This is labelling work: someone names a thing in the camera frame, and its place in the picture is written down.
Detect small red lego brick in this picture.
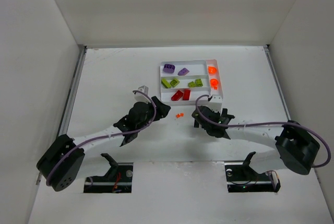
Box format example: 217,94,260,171
171,90,183,101

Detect long lime green lego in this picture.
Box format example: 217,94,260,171
161,78,172,89

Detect red rounded lego brick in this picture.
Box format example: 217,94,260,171
183,89,191,101

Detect lime green square lego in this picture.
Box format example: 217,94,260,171
170,78,180,88

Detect orange round lego piece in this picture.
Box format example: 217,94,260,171
210,78,219,90

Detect purple round lego brick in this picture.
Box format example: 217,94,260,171
163,63,175,74

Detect purple wedge lego piece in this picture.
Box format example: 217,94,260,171
177,67,189,76

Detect green studded lego brick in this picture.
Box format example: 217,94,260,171
195,78,204,87

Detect orange flower lego piece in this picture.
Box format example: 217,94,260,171
208,66,217,75

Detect small lime green lego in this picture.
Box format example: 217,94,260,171
187,81,196,88

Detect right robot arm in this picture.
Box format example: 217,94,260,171
192,106,320,175

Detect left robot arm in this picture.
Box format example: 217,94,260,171
37,96,171,192

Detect small orange lego bits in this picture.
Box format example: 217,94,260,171
176,113,184,119

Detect white divided sorting tray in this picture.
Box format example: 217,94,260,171
160,59,223,105

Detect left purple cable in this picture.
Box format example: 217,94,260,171
45,90,157,187

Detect purple cable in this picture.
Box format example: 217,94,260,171
195,95,334,169
45,90,157,187

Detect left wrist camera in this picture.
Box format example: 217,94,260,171
133,86,149,103

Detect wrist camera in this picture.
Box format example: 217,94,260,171
133,86,149,103
208,95,223,112

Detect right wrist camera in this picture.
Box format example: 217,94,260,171
208,95,223,112

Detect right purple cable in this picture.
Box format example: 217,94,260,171
195,95,334,169

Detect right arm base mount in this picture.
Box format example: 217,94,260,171
224,152,281,193

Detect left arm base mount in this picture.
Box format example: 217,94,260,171
83,153,134,194

